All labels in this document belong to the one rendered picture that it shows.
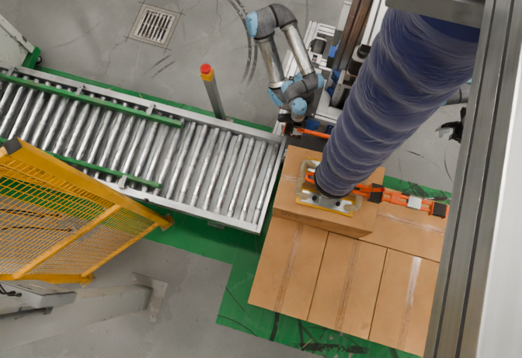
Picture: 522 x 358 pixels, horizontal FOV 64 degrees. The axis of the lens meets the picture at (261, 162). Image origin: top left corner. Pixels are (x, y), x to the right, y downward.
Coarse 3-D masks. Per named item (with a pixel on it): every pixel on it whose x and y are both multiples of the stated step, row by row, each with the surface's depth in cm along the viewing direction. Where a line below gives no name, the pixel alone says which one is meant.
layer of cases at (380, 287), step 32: (288, 224) 282; (384, 224) 281; (416, 224) 280; (288, 256) 276; (320, 256) 276; (352, 256) 276; (384, 256) 275; (416, 256) 275; (256, 288) 272; (288, 288) 271; (320, 288) 271; (352, 288) 270; (384, 288) 270; (416, 288) 270; (320, 320) 266; (352, 320) 265; (384, 320) 265; (416, 320) 265; (416, 352) 260
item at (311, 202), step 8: (304, 192) 244; (312, 192) 244; (296, 200) 244; (304, 200) 243; (312, 200) 243; (336, 200) 243; (344, 200) 243; (352, 200) 243; (320, 208) 242; (328, 208) 242; (336, 208) 242; (352, 216) 241
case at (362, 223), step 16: (288, 160) 252; (288, 176) 250; (288, 192) 247; (288, 208) 245; (304, 208) 244; (368, 208) 244; (320, 224) 265; (336, 224) 248; (352, 224) 241; (368, 224) 241
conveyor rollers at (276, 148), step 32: (32, 96) 311; (0, 128) 303; (64, 128) 303; (128, 128) 302; (192, 128) 301; (128, 160) 295; (192, 160) 294; (256, 160) 294; (160, 192) 291; (224, 192) 288; (256, 224) 283
